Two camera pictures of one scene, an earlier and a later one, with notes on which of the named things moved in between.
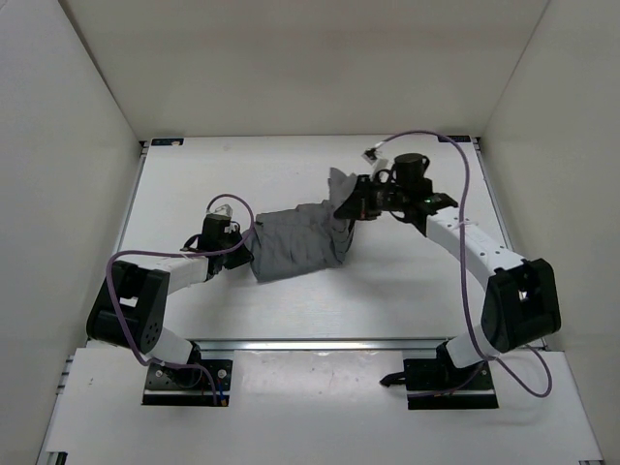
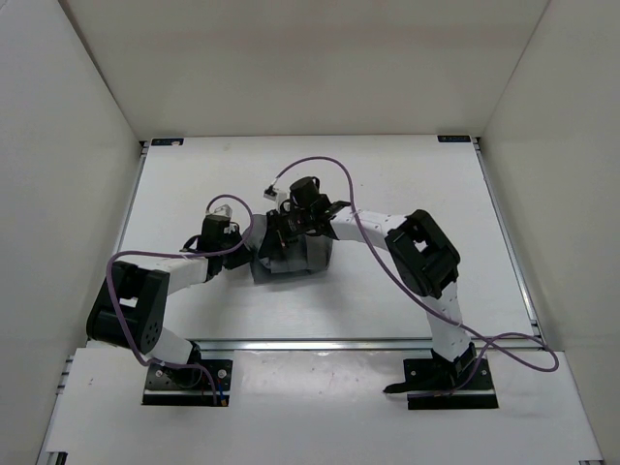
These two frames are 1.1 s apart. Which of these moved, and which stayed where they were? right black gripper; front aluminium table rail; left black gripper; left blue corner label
Moved: right black gripper
Stayed: left blue corner label; left black gripper; front aluminium table rail
